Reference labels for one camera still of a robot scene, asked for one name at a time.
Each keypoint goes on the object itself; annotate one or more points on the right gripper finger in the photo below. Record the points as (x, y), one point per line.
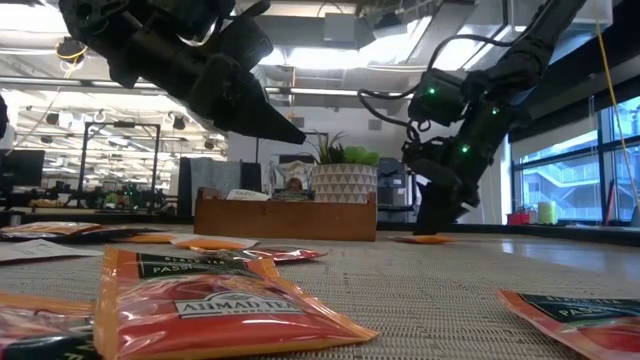
(435, 212)

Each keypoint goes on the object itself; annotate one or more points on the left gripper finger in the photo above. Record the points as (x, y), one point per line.
(235, 100)

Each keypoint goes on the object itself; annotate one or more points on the peach passion fruit tea bag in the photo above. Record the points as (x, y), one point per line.
(290, 255)
(40, 325)
(425, 240)
(575, 325)
(225, 325)

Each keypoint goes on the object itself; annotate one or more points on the Tazo tea box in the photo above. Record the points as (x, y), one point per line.
(247, 195)

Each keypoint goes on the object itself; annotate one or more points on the white orange Tazo tea bag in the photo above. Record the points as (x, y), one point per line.
(35, 250)
(215, 244)
(145, 238)

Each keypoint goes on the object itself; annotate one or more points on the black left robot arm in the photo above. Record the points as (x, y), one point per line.
(90, 20)

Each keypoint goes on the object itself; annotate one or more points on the wooden tea box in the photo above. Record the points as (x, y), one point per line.
(285, 222)

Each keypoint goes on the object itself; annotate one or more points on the black equipment cart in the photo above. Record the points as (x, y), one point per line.
(392, 185)

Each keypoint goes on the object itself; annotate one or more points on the red container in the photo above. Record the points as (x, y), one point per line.
(517, 218)

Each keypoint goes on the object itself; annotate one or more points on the grey office partition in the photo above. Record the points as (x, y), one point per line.
(210, 175)

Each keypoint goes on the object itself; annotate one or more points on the grey woven placemat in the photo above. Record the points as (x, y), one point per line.
(425, 300)

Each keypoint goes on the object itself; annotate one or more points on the black ceiling sensor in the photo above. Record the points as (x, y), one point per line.
(72, 49)

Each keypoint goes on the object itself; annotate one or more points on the white draped background object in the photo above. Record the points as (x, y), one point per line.
(292, 170)

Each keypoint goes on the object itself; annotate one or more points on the succulent in patterned pot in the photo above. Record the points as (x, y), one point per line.
(345, 185)

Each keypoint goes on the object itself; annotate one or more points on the yellow-green cylinder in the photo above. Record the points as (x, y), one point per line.
(547, 212)

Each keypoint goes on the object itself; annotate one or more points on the background robot workstation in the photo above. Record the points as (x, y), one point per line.
(135, 197)

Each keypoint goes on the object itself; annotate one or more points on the black computer monitor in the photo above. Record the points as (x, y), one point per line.
(22, 167)

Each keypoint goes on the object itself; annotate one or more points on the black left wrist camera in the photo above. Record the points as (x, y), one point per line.
(247, 42)

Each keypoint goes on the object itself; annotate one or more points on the black metal frame stand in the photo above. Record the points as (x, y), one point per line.
(120, 124)

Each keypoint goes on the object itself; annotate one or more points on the black aluminium table frame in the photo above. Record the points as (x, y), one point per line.
(550, 232)

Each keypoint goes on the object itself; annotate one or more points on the silver table post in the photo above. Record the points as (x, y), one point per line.
(15, 217)

